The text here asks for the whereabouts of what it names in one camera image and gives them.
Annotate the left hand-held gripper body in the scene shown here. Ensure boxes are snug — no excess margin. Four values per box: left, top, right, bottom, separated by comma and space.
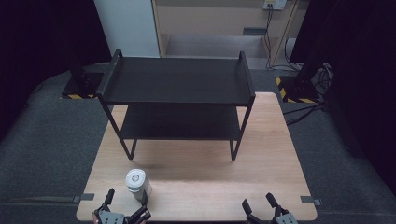
92, 204, 152, 224

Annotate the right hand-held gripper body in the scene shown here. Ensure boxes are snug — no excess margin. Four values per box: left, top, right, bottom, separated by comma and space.
245, 205, 299, 224

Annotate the white cylindrical bottle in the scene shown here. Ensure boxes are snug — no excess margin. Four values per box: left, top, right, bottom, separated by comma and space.
124, 168, 153, 202

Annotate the black two-tier shelf rack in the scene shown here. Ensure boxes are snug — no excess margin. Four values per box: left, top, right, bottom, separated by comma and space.
95, 49, 257, 161

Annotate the grey tape strip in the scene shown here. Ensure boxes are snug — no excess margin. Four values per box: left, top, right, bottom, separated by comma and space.
72, 192, 95, 203
300, 195, 323, 207

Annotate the black stand with hazard-striped base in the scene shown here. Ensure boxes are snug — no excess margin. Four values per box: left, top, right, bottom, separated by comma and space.
275, 46, 328, 105
60, 52, 104, 100

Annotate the white cabinet panel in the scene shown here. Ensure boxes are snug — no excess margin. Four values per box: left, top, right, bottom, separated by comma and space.
93, 0, 161, 59

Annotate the light wooden shelving unit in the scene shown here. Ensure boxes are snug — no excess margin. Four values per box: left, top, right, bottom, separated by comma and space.
151, 0, 303, 67

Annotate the white power strip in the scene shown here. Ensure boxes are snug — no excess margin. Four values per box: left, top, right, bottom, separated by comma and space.
262, 0, 288, 11

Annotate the bundle of black cables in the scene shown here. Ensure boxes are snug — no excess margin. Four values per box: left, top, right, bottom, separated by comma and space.
282, 63, 334, 127

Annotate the black cable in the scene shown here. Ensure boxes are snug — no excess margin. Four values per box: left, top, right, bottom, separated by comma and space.
263, 4, 302, 72

